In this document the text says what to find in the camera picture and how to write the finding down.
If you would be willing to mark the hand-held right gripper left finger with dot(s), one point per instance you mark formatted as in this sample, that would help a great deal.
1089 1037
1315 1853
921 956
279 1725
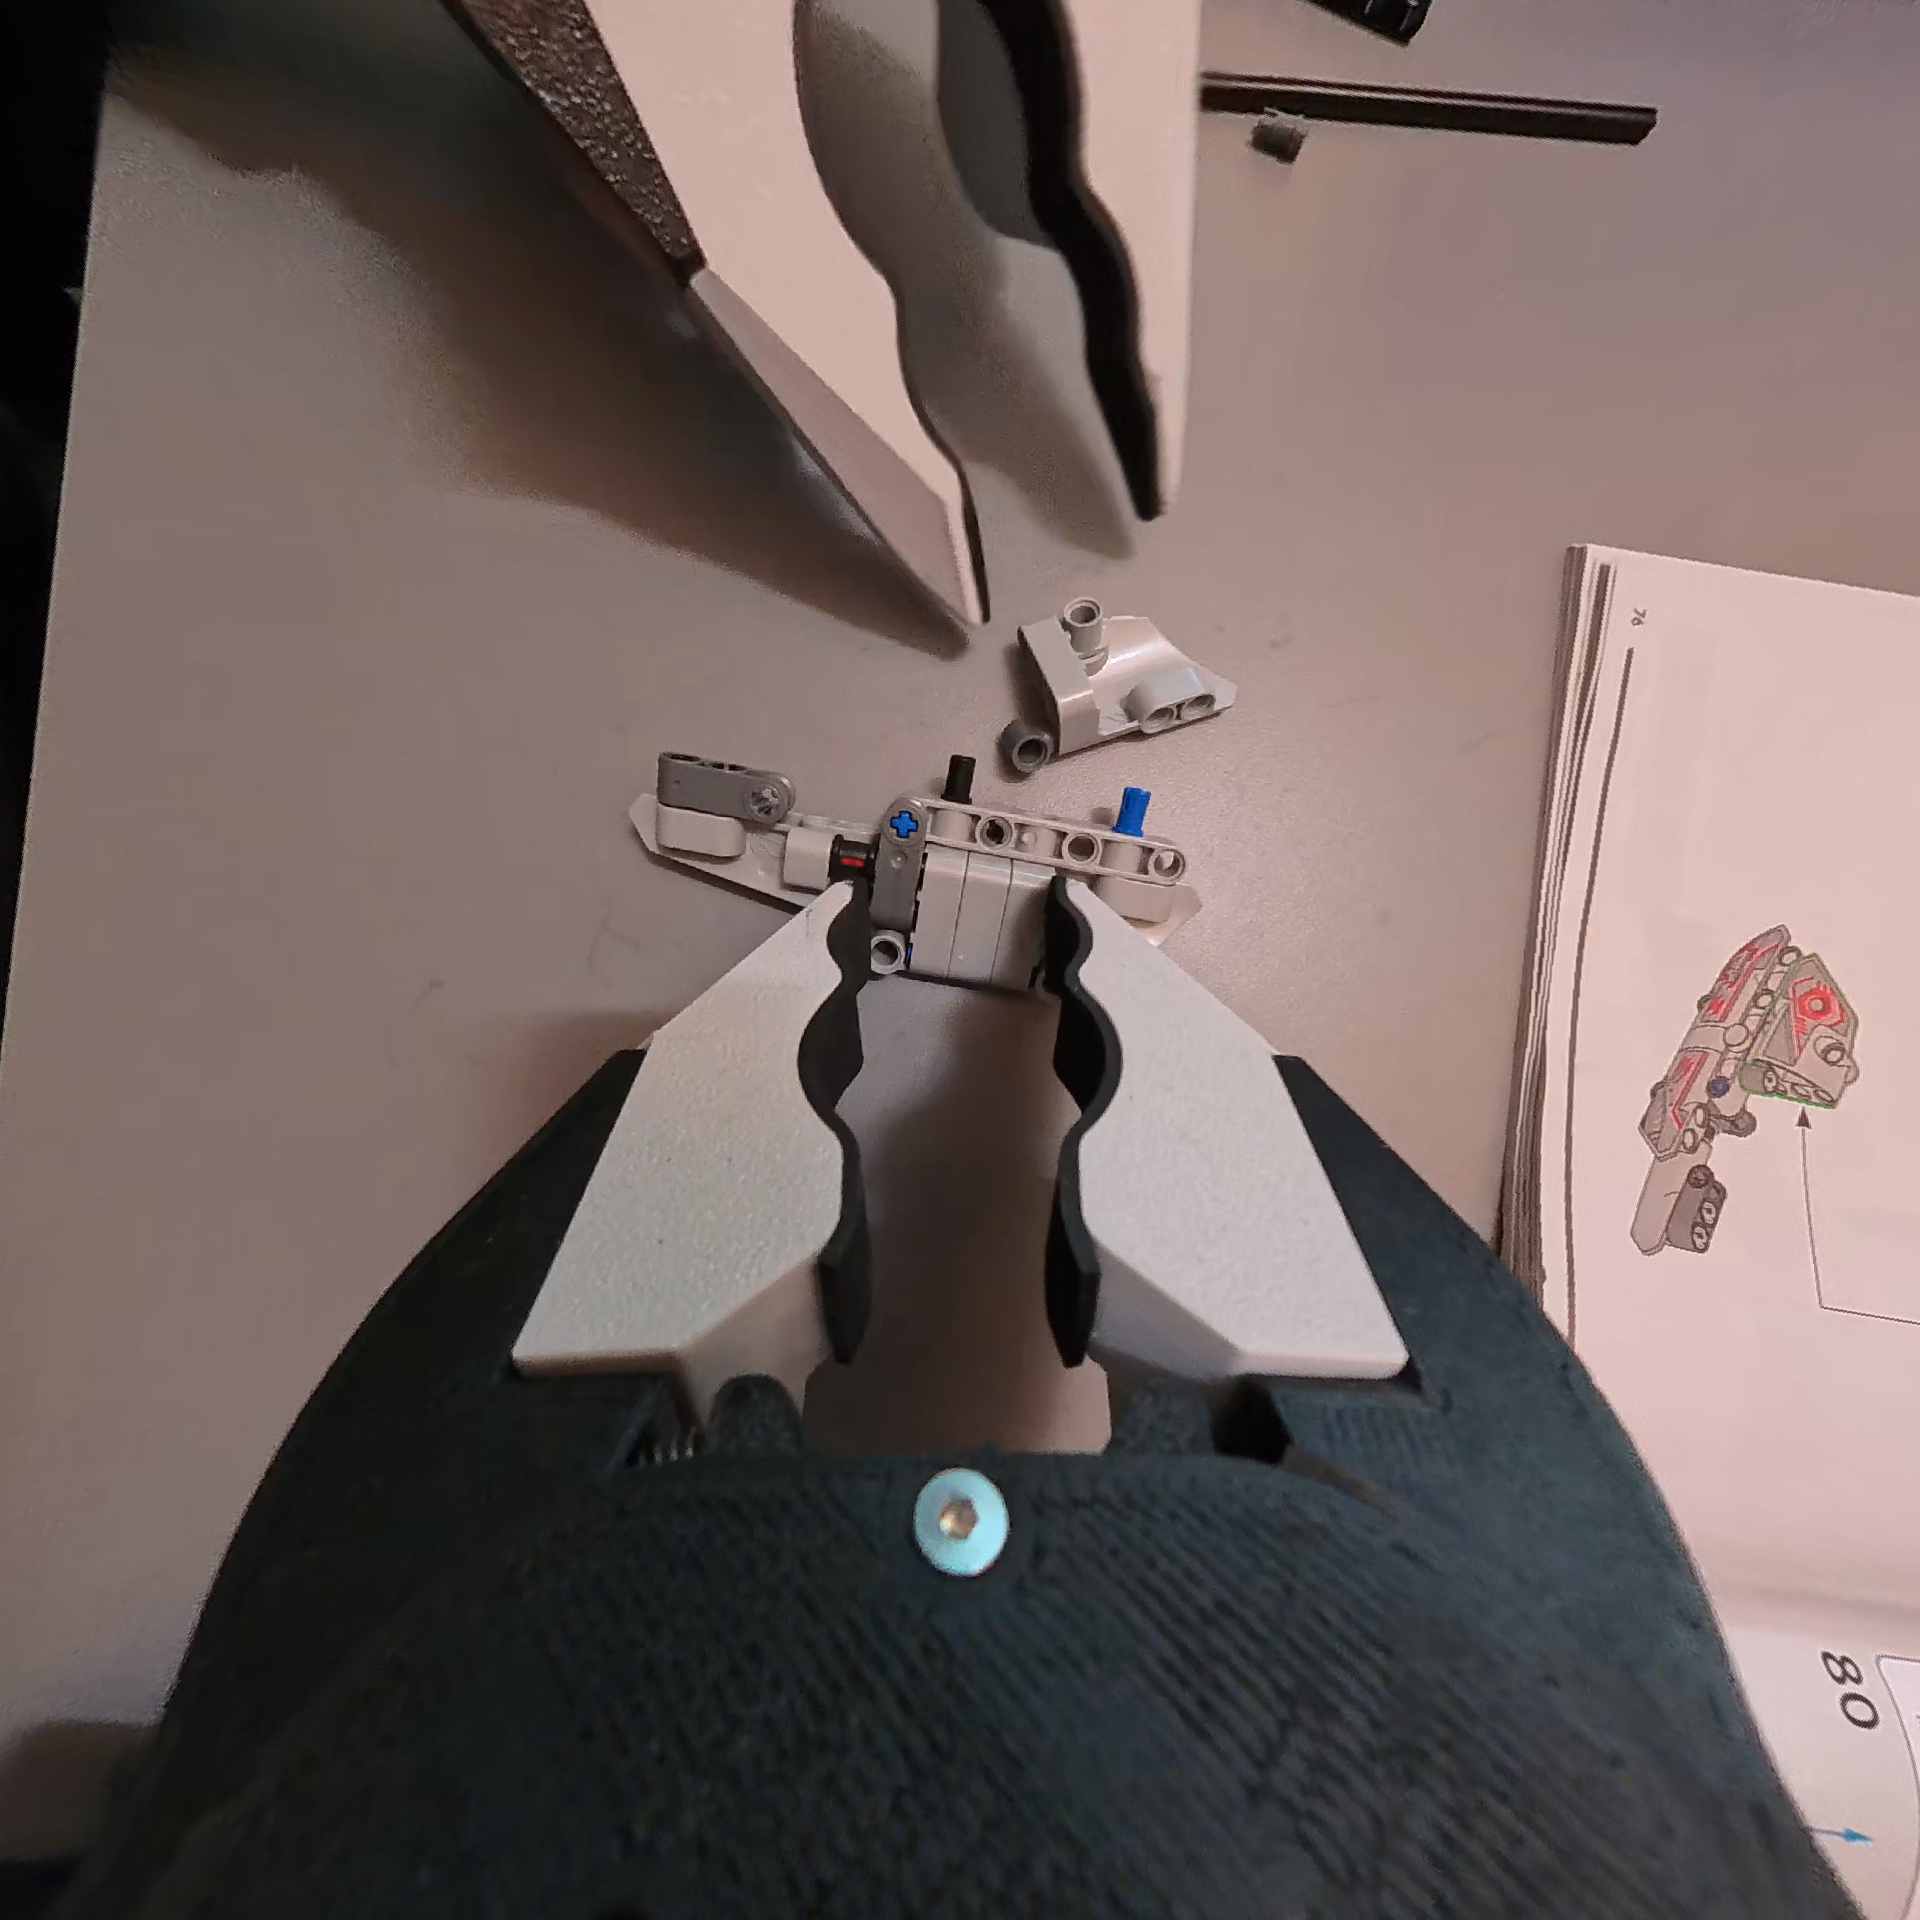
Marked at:
675 1200

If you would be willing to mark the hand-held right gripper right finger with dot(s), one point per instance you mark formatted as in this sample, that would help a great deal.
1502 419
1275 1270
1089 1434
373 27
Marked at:
1231 1200

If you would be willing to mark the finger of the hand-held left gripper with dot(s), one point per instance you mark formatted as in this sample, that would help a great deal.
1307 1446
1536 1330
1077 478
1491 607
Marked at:
1155 180
750 180

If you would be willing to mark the grey toy brick assembly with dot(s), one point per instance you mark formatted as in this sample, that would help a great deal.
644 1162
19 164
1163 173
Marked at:
976 900

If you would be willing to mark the small grey pin connector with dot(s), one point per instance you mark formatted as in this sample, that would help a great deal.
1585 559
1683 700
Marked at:
1027 751

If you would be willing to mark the light grey curved panel piece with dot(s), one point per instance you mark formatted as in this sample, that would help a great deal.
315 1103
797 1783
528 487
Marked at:
1117 676

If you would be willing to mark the small dark grey brick piece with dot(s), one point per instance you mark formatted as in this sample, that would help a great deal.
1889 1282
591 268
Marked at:
1280 138

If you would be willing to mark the black object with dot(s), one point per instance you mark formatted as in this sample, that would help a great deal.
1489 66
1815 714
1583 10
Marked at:
1372 12

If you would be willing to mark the black rod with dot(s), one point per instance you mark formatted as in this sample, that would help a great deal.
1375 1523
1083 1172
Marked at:
1426 108

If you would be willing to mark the building instruction booklet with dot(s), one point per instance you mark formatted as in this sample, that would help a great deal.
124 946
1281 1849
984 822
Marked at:
1726 826

